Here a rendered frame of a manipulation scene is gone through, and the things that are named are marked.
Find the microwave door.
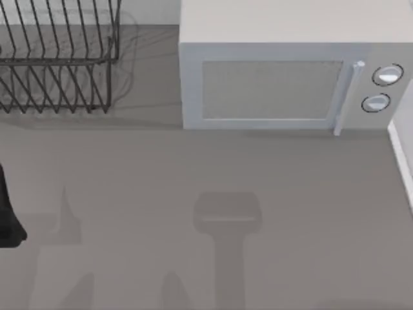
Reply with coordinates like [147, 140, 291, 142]
[179, 43, 363, 131]

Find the pale microwave oven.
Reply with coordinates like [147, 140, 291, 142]
[177, 0, 413, 136]

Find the small microwave knob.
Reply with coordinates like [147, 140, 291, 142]
[360, 93, 391, 113]

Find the large microwave knob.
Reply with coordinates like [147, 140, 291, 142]
[371, 63, 405, 87]

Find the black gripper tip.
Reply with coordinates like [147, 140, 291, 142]
[0, 165, 28, 249]

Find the dark wire dish rack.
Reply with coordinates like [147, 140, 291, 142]
[0, 0, 123, 114]

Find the microwave door handle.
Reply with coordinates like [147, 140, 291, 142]
[333, 59, 366, 136]

